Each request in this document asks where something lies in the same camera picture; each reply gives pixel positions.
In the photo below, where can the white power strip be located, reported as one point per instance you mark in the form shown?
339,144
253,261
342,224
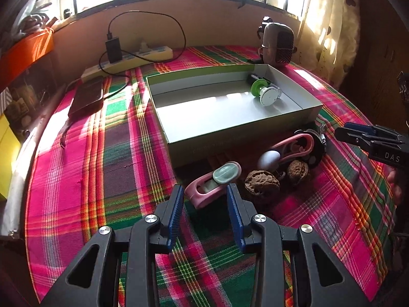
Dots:
150,56

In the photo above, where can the small grey heater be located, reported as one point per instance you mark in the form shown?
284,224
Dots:
277,43

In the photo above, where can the spotted cream curtain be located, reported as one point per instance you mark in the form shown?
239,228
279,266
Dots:
332,28

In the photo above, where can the brown walnut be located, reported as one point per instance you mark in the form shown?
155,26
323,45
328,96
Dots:
297,172
262,186

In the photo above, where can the black charger adapter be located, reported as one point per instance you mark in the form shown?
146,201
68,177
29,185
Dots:
113,51

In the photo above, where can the small black flat object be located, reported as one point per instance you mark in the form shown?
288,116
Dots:
255,60

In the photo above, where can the yellow box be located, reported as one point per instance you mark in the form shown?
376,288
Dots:
8,156

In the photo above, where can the dark power bank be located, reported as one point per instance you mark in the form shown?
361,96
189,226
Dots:
87,97

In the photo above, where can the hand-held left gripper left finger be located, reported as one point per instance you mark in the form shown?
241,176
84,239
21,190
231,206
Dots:
176,218

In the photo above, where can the pink clip with grey oval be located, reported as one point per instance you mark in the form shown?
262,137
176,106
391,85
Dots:
211,185

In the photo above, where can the pink carabiner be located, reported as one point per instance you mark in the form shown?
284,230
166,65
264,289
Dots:
295,142

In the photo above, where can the white plug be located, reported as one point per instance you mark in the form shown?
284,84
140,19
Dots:
143,46

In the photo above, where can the black box device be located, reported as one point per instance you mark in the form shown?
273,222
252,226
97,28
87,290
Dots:
404,86

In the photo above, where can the pale blue ball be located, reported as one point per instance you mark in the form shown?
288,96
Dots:
269,160

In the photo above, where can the grey cardboard box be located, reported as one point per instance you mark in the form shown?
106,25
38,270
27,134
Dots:
223,115

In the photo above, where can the person's right hand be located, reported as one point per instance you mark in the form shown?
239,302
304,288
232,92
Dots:
396,185

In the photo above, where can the black disc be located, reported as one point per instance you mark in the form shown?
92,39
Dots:
318,153

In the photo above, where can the plaid tablecloth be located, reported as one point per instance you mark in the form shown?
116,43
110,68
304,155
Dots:
105,172

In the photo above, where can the green white tape dispenser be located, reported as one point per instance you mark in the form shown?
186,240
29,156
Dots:
266,93

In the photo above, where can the orange box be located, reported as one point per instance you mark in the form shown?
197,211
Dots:
22,56

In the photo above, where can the grey plastic bundle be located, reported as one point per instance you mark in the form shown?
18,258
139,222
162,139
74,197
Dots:
33,16

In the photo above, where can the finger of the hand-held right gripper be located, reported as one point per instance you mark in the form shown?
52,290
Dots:
353,137
362,128

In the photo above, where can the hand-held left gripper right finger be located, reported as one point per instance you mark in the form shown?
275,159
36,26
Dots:
235,219

